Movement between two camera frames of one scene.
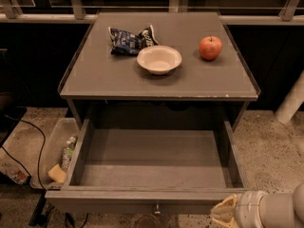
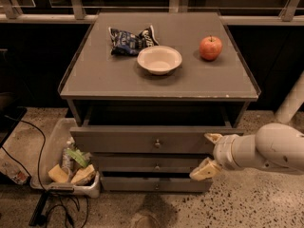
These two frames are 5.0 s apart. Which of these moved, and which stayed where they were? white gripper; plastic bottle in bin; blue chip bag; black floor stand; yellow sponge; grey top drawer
Moved: grey top drawer; white gripper
Stayed: yellow sponge; plastic bottle in bin; blue chip bag; black floor stand
